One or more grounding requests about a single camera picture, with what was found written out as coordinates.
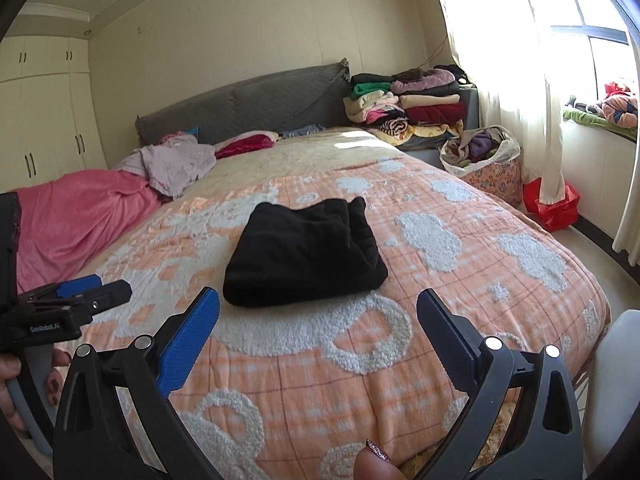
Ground black IKISS sweatshirt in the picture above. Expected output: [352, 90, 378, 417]
[222, 196, 388, 309]

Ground white bag of clothes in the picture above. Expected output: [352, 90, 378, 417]
[439, 126, 522, 178]

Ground clothes on window sill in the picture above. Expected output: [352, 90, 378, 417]
[562, 82, 639, 142]

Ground pile of folded clothes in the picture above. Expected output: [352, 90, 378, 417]
[343, 64, 480, 152]

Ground right hand thumb tip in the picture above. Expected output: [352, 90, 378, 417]
[354, 439, 406, 480]

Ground pink duvet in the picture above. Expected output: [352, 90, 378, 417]
[17, 169, 163, 292]

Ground lilac crumpled garment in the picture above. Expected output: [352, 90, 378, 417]
[115, 132, 217, 200]

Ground white wardrobe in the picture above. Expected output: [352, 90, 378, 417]
[1, 36, 107, 192]

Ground peach white fleece blanket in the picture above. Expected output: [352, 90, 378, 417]
[82, 157, 611, 479]

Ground red gift bag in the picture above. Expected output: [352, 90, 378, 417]
[523, 179, 580, 232]

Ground dark red folded garment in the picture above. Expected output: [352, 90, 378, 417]
[215, 130, 280, 159]

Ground floral fabric box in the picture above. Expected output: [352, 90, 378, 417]
[462, 158, 523, 208]

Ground grey padded headboard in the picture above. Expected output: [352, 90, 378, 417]
[134, 58, 350, 146]

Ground white curtain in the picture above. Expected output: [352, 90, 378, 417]
[440, 0, 596, 205]

